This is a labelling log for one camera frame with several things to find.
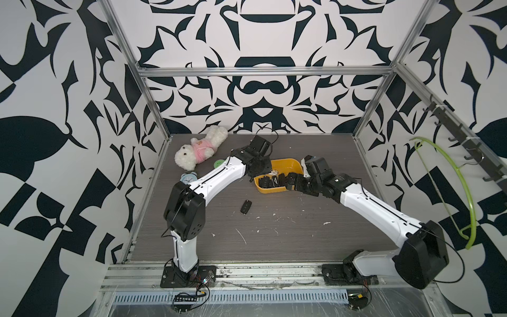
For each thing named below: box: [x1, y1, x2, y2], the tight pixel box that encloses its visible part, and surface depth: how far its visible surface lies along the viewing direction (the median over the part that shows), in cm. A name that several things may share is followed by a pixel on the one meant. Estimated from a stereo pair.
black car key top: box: [258, 175, 275, 189], surface depth 99 cm
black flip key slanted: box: [240, 199, 253, 216], surface depth 93 cm
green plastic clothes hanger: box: [409, 136, 477, 250], surface depth 62 cm
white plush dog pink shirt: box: [174, 125, 229, 172], surface depth 102 cm
